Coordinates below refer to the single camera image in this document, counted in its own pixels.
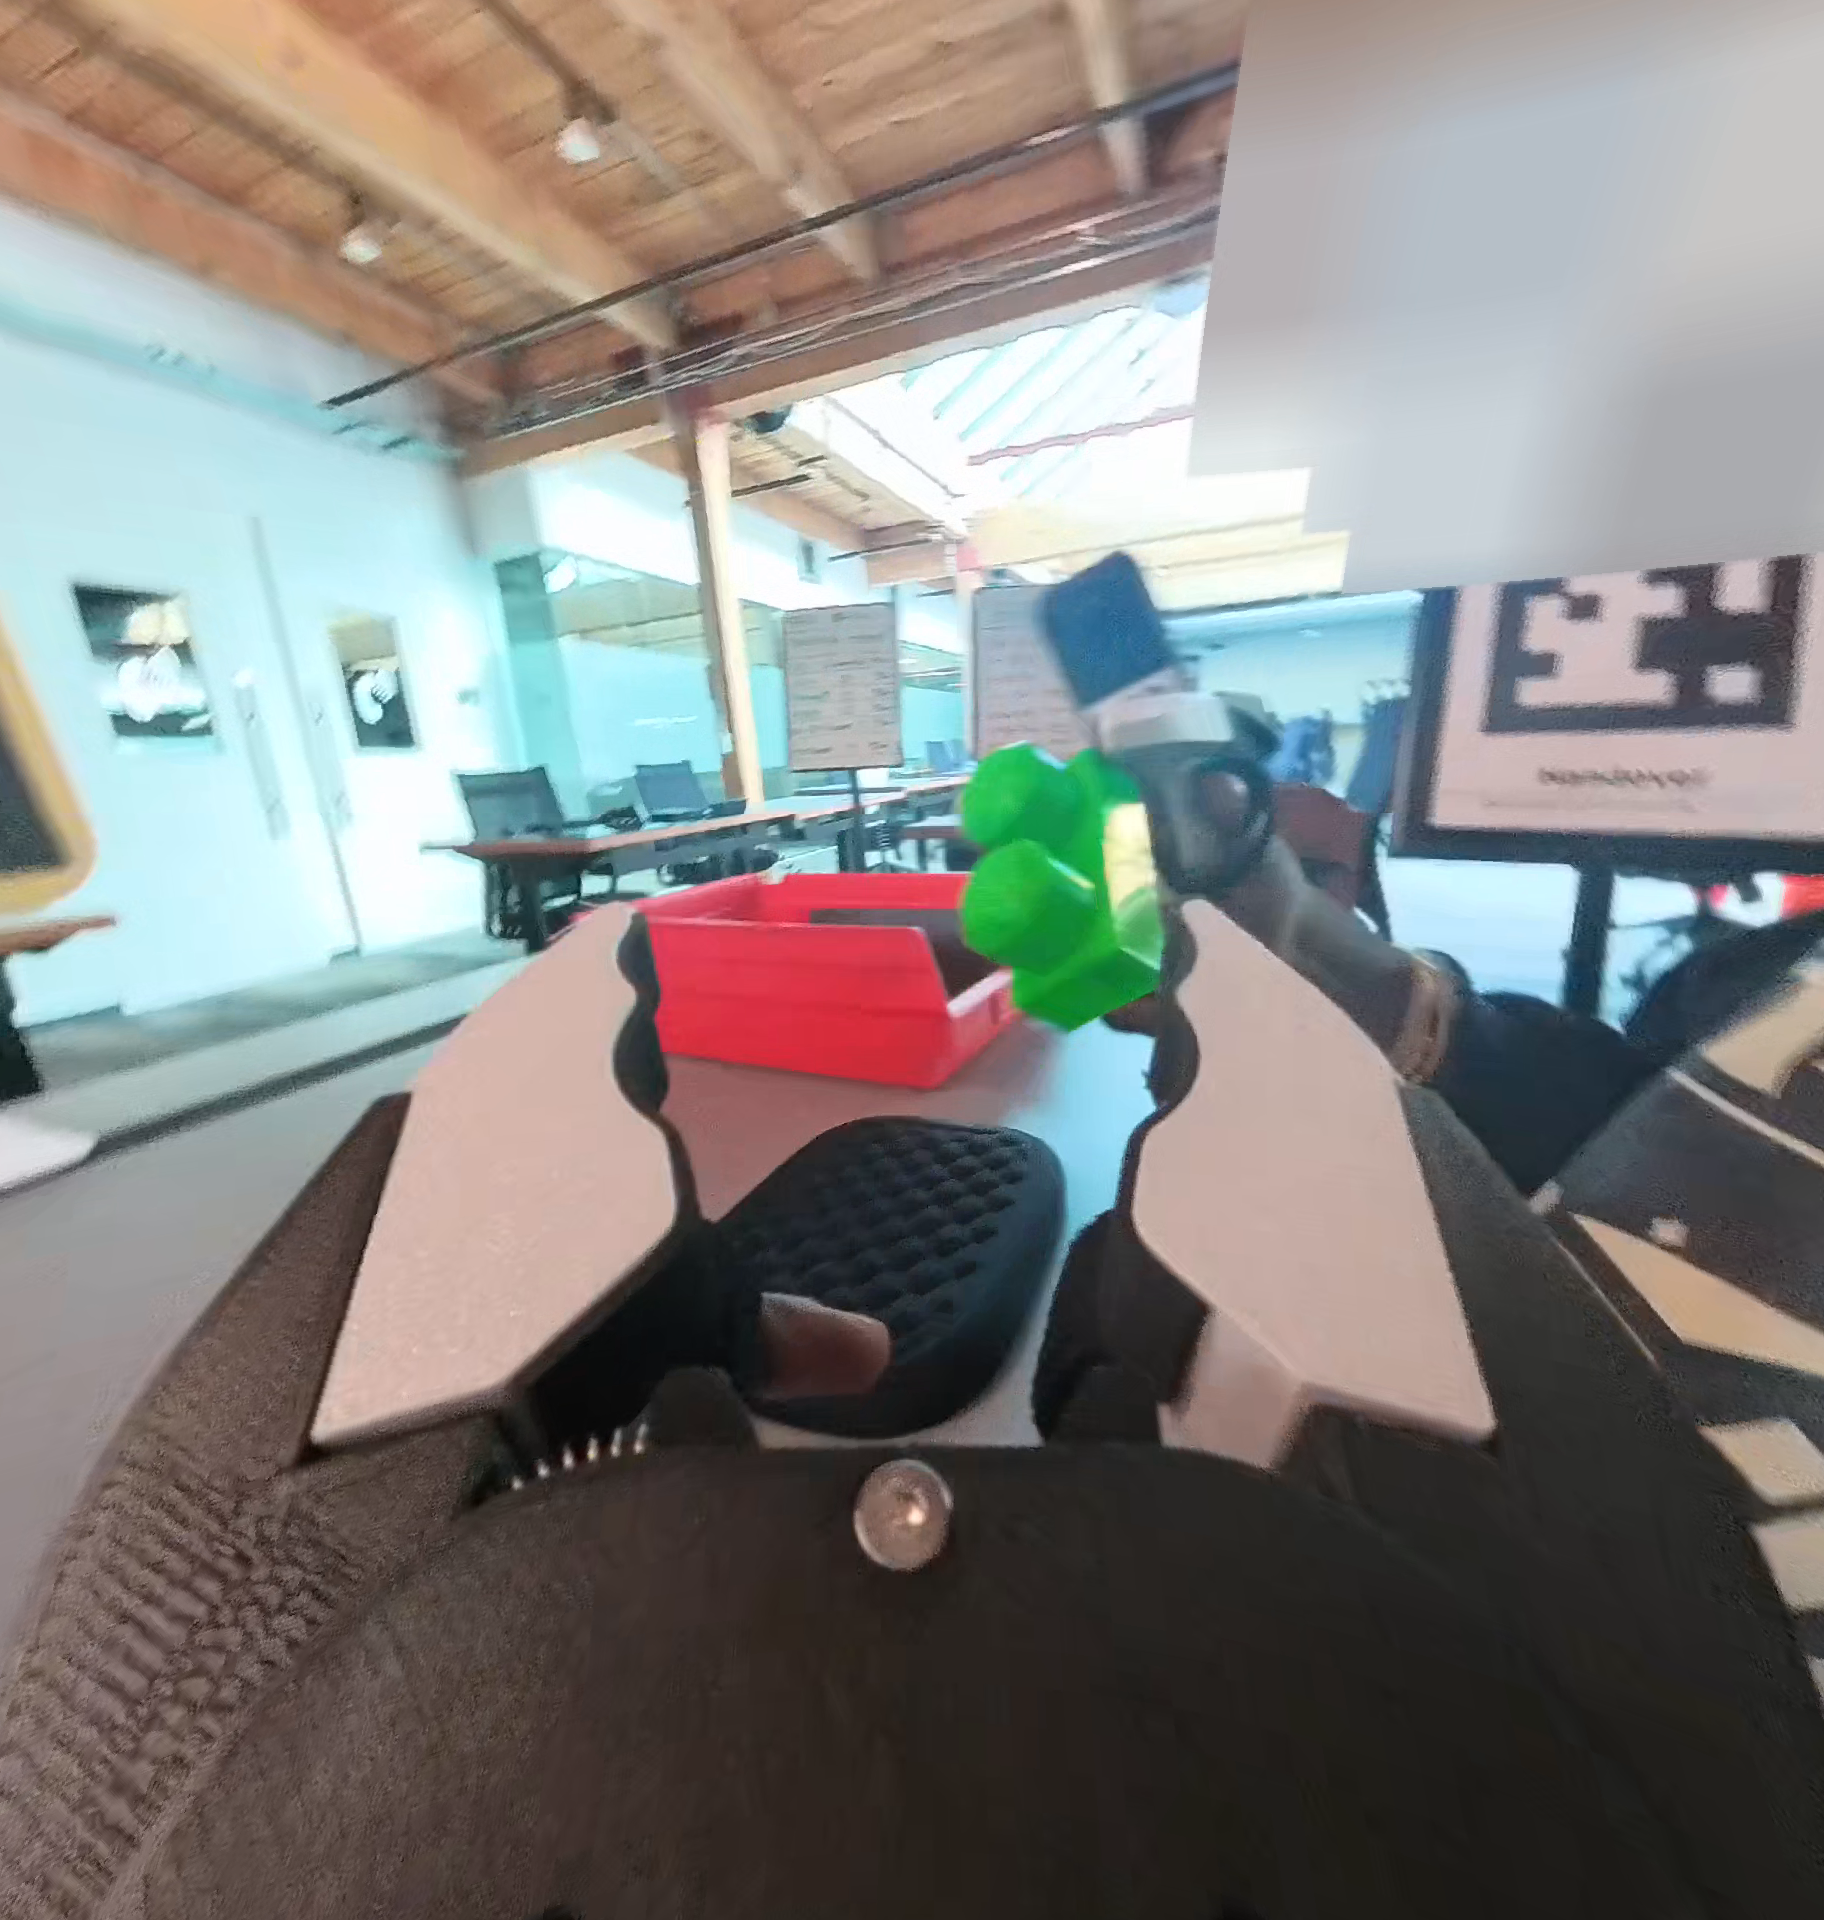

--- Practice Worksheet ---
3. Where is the person's right hand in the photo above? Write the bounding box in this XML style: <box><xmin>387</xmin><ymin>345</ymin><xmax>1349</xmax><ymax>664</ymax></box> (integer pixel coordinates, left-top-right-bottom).
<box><xmin>1193</xmin><ymin>768</ymin><xmax>1432</xmax><ymax>1073</ymax></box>

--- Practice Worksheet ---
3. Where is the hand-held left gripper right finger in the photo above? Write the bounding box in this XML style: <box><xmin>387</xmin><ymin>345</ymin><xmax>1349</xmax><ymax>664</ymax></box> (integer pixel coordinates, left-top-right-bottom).
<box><xmin>1121</xmin><ymin>898</ymin><xmax>1499</xmax><ymax>1472</ymax></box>

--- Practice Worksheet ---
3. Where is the green cross-shaped plastic block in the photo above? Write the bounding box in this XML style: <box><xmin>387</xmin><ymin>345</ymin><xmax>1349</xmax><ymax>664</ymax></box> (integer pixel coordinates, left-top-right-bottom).
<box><xmin>956</xmin><ymin>741</ymin><xmax>1165</xmax><ymax>1032</ymax></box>

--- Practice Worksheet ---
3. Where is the gold bracelet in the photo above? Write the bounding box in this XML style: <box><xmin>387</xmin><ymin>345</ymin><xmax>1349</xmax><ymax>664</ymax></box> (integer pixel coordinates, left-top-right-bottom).
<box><xmin>1389</xmin><ymin>950</ymin><xmax>1467</xmax><ymax>1085</ymax></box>

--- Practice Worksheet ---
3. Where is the handwritten whiteboard sign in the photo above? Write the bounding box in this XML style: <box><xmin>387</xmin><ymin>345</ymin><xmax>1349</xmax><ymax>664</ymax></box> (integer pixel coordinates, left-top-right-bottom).
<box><xmin>781</xmin><ymin>600</ymin><xmax>907</xmax><ymax>774</ymax></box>
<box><xmin>969</xmin><ymin>583</ymin><xmax>1094</xmax><ymax>759</ymax></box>

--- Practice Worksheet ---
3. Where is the wooden support post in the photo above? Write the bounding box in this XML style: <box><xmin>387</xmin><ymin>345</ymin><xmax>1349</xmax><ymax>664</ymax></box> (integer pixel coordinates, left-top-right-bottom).
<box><xmin>679</xmin><ymin>412</ymin><xmax>767</xmax><ymax>808</ymax></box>

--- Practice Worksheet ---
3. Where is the black foam pad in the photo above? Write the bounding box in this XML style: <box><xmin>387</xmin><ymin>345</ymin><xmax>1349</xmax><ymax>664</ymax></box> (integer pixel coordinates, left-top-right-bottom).
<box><xmin>710</xmin><ymin>1116</ymin><xmax>1072</xmax><ymax>1441</ymax></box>

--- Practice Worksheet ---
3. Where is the red plastic storage bin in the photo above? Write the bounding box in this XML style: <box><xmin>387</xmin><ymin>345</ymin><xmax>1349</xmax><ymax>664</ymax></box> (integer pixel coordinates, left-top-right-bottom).
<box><xmin>634</xmin><ymin>872</ymin><xmax>1027</xmax><ymax>1092</ymax></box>

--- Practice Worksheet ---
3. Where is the black framed marker sign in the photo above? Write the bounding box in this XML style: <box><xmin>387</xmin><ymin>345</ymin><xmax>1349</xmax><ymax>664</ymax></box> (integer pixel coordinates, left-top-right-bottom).
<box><xmin>1389</xmin><ymin>546</ymin><xmax>1824</xmax><ymax>1025</ymax></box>

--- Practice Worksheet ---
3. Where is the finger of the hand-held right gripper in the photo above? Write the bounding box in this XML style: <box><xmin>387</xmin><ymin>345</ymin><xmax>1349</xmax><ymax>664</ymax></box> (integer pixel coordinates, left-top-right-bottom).
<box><xmin>1095</xmin><ymin>688</ymin><xmax>1237</xmax><ymax>756</ymax></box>

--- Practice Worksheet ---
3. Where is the person's right forearm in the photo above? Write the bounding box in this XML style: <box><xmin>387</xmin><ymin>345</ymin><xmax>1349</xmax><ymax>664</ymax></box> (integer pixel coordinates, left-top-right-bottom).
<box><xmin>1430</xmin><ymin>981</ymin><xmax>1702</xmax><ymax>1193</ymax></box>

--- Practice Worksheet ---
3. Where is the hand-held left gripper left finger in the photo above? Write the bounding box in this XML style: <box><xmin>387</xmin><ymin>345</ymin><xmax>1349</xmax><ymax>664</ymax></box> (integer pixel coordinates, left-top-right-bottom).
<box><xmin>312</xmin><ymin>900</ymin><xmax>704</xmax><ymax>1456</ymax></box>

